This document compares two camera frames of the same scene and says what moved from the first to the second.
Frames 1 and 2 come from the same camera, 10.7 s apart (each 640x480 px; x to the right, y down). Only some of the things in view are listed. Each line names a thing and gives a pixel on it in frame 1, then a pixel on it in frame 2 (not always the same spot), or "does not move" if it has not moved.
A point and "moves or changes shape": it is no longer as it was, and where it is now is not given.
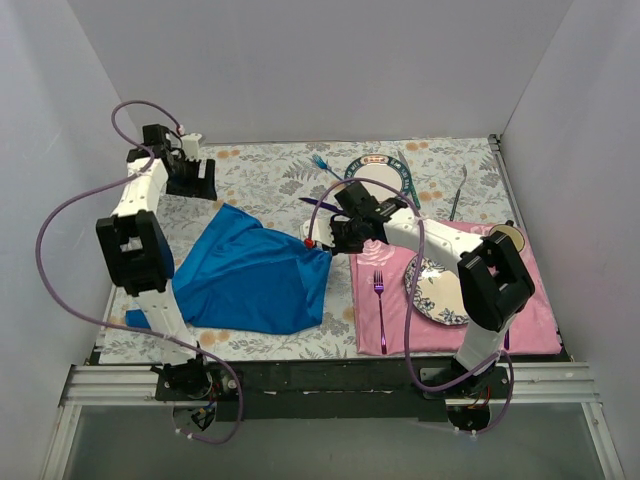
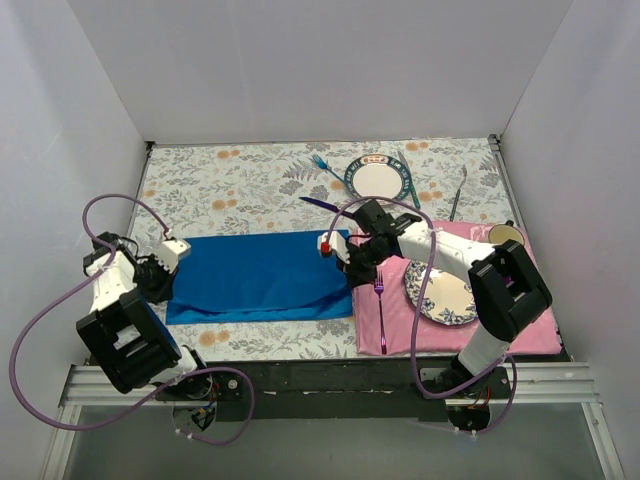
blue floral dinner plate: [438, 294] does not move
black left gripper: [198, 176] -> [163, 280]
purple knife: [324, 205] does not move
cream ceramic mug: [511, 231] does not move
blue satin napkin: [238, 276] moves or changes shape
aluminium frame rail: [531, 384] does not move
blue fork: [320, 161] does not move
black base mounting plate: [322, 391] does not move
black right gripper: [339, 238] -> [355, 261]
